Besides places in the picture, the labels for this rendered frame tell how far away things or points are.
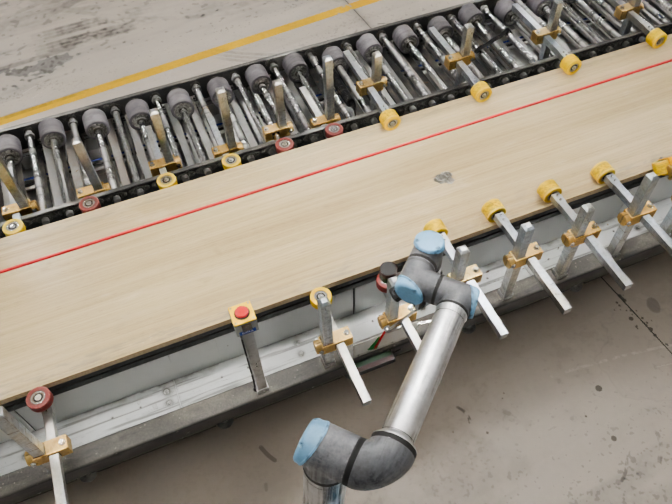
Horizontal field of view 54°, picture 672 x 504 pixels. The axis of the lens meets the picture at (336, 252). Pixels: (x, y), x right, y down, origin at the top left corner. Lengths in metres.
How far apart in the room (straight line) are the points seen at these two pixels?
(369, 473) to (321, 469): 0.11
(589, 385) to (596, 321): 0.36
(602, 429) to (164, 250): 2.08
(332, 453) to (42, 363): 1.25
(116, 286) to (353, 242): 0.89
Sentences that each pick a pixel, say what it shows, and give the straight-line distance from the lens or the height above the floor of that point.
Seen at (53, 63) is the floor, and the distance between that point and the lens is 5.22.
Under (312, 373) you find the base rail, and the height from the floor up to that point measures 0.70.
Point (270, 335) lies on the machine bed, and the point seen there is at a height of 0.68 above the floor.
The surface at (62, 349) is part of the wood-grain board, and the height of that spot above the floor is 0.90.
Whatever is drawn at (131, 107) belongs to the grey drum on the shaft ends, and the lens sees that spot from 3.29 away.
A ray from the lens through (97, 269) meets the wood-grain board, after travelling 2.63.
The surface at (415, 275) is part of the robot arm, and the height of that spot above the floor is 1.37.
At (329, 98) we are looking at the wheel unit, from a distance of 3.00.
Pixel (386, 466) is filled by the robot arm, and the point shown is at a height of 1.43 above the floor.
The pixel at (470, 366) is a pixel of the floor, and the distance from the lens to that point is 3.30.
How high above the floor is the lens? 2.91
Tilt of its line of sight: 54 degrees down
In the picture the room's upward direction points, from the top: 2 degrees counter-clockwise
